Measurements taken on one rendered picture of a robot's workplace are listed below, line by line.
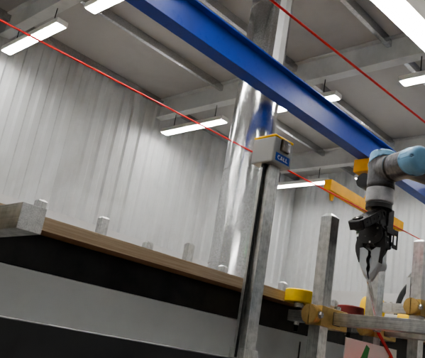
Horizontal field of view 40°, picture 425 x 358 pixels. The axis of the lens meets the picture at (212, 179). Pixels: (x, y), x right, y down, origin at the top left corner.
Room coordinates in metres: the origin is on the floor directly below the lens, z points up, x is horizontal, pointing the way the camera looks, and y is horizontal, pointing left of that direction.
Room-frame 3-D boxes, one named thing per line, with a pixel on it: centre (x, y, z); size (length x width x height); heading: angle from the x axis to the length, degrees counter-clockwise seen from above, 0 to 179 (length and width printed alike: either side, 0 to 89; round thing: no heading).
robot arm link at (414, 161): (1.42, -0.51, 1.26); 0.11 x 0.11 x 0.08; 21
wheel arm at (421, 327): (1.45, -0.42, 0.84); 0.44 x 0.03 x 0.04; 41
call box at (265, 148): (1.33, -0.13, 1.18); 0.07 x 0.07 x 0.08; 41
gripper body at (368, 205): (1.51, -0.47, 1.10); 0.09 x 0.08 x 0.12; 131
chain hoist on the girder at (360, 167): (6.50, -1.84, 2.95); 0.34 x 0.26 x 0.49; 134
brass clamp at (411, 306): (1.84, -0.72, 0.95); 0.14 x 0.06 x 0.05; 131
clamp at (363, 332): (1.68, -0.53, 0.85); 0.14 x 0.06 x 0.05; 131
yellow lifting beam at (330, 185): (6.50, -1.84, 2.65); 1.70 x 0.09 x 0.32; 134
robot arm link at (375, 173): (1.51, -0.46, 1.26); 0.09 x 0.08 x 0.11; 21
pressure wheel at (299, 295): (1.60, -0.29, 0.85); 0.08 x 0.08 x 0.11
